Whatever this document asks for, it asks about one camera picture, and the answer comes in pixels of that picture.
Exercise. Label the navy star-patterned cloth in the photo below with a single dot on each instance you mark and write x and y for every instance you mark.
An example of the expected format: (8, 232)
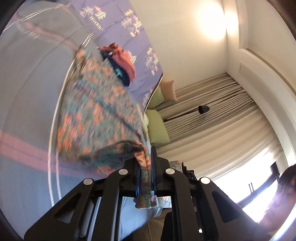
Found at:
(118, 70)

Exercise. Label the green seat cushion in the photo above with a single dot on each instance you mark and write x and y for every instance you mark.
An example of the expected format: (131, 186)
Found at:
(156, 99)

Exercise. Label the person in pink shirt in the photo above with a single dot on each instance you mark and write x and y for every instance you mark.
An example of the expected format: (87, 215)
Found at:
(282, 203)

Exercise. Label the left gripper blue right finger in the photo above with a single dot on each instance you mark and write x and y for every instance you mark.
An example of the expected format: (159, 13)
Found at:
(154, 159)

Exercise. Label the teal floral garment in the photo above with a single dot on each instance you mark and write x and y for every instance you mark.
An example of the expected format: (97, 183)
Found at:
(100, 128)

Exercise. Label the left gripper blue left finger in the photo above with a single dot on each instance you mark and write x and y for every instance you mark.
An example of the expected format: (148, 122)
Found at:
(137, 179)

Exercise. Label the black floor lamp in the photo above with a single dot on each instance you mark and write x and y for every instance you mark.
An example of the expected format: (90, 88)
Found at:
(200, 109)

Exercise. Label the beige pillow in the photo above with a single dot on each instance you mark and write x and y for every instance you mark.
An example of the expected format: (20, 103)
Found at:
(168, 90)

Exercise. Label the pink folded cloth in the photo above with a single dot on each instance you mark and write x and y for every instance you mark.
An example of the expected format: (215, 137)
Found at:
(122, 58)

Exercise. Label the beige curtain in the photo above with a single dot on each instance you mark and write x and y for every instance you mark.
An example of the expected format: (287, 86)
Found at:
(233, 132)

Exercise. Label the purple patterned quilt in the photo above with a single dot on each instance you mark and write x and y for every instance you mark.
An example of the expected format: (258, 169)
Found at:
(117, 22)

